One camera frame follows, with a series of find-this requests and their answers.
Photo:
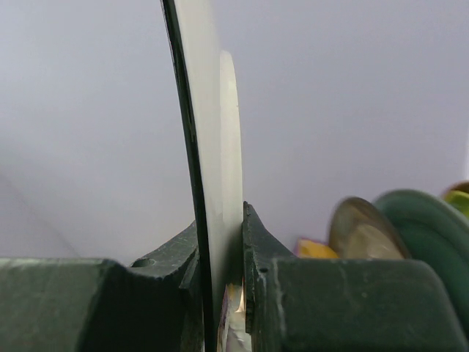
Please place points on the white square plate black rim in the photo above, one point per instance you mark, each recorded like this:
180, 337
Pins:
207, 89

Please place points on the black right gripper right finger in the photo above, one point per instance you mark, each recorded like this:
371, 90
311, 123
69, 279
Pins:
294, 304

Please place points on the green scalloped plate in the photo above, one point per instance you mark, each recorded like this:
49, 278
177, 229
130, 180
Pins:
458, 197

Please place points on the yellow polka dot plate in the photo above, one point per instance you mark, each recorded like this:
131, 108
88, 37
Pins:
306, 248

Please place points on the teal round plate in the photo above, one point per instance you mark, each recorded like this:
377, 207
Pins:
434, 232

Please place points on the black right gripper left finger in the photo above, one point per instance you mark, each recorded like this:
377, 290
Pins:
87, 304

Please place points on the brown rimmed cream plate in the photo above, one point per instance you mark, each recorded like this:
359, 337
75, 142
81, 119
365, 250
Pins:
358, 230

